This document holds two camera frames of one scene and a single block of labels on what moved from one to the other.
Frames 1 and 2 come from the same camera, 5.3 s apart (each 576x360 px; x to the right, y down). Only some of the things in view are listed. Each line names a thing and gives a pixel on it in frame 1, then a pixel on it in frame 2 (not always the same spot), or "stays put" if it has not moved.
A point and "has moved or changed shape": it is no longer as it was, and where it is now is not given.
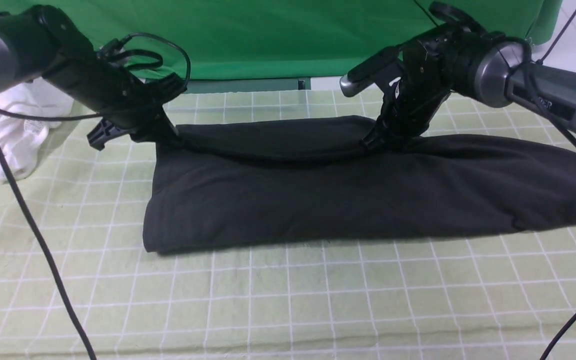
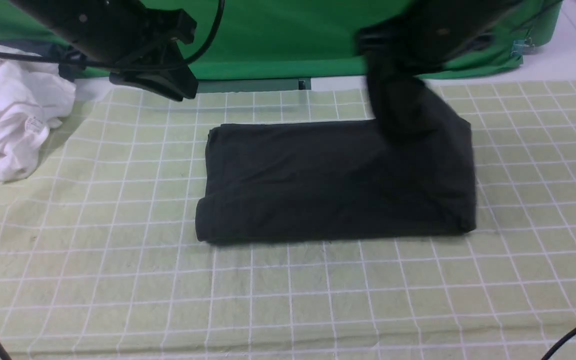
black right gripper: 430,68 -> 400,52
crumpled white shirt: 20,140 stays put
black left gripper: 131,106 -> 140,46
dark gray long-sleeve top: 295,180 has moved or changed shape
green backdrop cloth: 300,40 stays put
